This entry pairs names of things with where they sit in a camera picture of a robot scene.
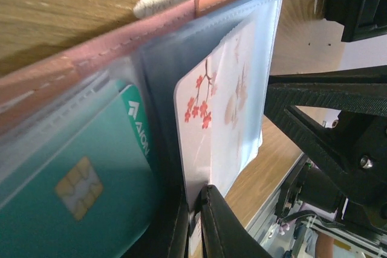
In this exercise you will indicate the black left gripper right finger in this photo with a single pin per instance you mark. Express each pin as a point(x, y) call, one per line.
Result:
point(222, 233)

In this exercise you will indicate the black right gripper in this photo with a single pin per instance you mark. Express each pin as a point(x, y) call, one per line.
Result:
point(353, 153)

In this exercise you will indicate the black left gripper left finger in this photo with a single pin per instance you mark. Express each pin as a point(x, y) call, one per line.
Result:
point(166, 236)

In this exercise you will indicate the teal credit card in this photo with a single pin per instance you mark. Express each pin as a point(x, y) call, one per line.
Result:
point(92, 197)

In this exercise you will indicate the white cherry blossom card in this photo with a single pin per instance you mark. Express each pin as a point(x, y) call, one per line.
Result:
point(211, 110)

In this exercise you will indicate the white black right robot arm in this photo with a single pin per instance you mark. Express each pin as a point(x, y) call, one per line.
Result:
point(315, 186)

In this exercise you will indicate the black bin right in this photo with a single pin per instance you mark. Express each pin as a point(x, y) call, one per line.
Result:
point(361, 19)

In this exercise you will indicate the aluminium front rail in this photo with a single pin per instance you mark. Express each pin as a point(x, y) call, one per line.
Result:
point(266, 227)

